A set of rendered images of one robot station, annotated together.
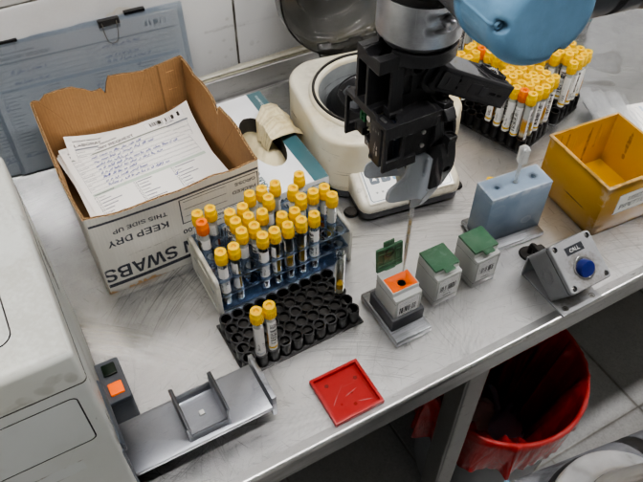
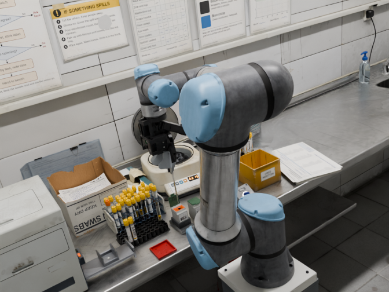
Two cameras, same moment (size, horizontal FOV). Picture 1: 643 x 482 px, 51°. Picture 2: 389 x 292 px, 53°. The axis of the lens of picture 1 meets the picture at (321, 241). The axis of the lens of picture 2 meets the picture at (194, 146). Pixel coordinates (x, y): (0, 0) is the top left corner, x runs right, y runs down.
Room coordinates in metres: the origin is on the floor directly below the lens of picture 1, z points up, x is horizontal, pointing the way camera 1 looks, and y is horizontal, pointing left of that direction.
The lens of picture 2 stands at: (-0.62, -0.19, 1.70)
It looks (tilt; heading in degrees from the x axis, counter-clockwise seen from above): 24 degrees down; 0
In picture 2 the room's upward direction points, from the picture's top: 9 degrees counter-clockwise
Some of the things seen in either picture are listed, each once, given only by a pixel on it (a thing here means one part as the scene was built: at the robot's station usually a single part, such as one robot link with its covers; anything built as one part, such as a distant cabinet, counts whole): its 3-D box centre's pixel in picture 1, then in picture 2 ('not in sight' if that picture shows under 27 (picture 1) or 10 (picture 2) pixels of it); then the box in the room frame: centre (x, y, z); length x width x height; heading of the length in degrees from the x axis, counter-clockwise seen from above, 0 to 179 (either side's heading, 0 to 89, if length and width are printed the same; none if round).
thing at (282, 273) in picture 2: not in sight; (265, 255); (0.23, -0.34, 0.95); 0.15 x 0.15 x 0.10
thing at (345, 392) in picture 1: (345, 391); (162, 249); (0.42, -0.03, 0.88); 0.07 x 0.07 x 0.01; 29
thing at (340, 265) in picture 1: (340, 276); (158, 213); (0.56, -0.02, 0.93); 0.01 x 0.01 x 0.10
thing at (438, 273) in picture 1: (437, 273); (195, 208); (0.59, -0.16, 0.91); 0.05 x 0.04 x 0.07; 29
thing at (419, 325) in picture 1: (395, 308); (181, 221); (0.54, -0.10, 0.89); 0.09 x 0.05 x 0.04; 29
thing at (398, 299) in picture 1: (397, 295); (180, 215); (0.54, -0.10, 0.92); 0.05 x 0.04 x 0.06; 29
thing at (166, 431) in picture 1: (183, 419); (101, 260); (0.36, 0.16, 0.92); 0.21 x 0.07 x 0.05; 119
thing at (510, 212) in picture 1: (507, 207); not in sight; (0.70, -0.27, 0.92); 0.10 x 0.07 x 0.10; 114
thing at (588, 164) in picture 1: (604, 173); (257, 169); (0.77, -0.43, 0.93); 0.13 x 0.13 x 0.10; 25
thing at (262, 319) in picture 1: (288, 298); (140, 221); (0.53, 0.04, 0.93); 0.17 x 0.09 x 0.11; 120
